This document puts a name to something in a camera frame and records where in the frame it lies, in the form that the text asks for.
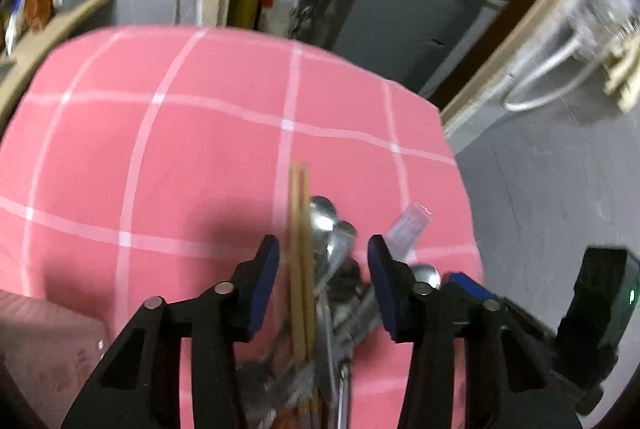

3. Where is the wooden door frame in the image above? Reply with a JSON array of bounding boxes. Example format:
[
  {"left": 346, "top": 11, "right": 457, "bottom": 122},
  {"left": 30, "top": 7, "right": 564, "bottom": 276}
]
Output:
[{"left": 200, "top": 0, "right": 601, "bottom": 140}]

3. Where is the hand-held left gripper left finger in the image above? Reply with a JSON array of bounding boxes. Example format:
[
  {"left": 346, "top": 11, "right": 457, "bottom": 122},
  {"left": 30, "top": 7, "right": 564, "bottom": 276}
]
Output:
[{"left": 62, "top": 235, "right": 280, "bottom": 429}]

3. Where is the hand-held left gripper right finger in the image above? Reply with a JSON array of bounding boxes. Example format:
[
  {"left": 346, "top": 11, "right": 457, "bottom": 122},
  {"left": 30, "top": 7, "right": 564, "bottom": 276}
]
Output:
[{"left": 367, "top": 235, "right": 583, "bottom": 429}]

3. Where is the wooden chopstick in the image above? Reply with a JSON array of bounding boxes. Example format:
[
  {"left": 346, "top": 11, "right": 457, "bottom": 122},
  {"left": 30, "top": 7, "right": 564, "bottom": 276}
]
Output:
[
  {"left": 299, "top": 163, "right": 319, "bottom": 360},
  {"left": 289, "top": 163, "right": 307, "bottom": 364}
]

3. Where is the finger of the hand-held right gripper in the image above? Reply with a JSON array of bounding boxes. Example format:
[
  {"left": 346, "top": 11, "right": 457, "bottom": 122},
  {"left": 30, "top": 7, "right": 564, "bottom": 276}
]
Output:
[{"left": 445, "top": 272, "right": 563, "bottom": 350}]

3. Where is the pink checked cloth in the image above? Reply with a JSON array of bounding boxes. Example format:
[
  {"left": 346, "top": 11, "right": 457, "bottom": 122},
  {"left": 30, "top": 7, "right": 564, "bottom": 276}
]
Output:
[{"left": 0, "top": 25, "right": 486, "bottom": 429}]

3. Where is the clear plastic utensil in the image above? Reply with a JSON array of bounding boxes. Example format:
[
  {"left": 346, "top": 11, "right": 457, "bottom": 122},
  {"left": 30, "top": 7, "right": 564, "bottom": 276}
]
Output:
[{"left": 385, "top": 203, "right": 432, "bottom": 262}]

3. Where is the coiled cream hose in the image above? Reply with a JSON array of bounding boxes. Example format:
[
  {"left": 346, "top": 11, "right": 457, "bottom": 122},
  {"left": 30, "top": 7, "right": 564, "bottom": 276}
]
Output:
[{"left": 602, "top": 16, "right": 640, "bottom": 112}]

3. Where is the white plastic jug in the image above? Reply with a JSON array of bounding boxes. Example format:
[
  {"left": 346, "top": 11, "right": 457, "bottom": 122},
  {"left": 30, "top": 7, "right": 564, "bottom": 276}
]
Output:
[{"left": 262, "top": 0, "right": 311, "bottom": 37}]

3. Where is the grey metal cabinet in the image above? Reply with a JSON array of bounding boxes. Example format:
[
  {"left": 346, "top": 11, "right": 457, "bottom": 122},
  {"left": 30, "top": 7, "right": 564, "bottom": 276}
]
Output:
[{"left": 320, "top": 0, "right": 501, "bottom": 97}]

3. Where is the silver metal spoon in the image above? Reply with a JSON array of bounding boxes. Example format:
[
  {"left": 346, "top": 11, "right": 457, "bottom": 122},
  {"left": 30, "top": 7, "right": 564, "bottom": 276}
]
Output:
[
  {"left": 307, "top": 195, "right": 341, "bottom": 260},
  {"left": 320, "top": 220, "right": 359, "bottom": 291},
  {"left": 411, "top": 263, "right": 442, "bottom": 287}
]

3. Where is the dull pink box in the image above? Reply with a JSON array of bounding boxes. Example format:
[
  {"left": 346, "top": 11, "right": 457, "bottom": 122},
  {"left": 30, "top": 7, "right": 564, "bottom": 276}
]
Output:
[{"left": 0, "top": 291, "right": 108, "bottom": 429}]

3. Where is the white hose coil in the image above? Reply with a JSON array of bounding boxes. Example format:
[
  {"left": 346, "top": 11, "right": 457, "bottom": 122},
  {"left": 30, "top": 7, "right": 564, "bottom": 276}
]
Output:
[{"left": 502, "top": 29, "right": 616, "bottom": 112}]

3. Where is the beige kitchen counter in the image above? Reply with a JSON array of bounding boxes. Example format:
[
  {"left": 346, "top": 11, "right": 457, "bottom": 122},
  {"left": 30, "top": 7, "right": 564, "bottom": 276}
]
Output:
[{"left": 0, "top": 0, "right": 118, "bottom": 130}]

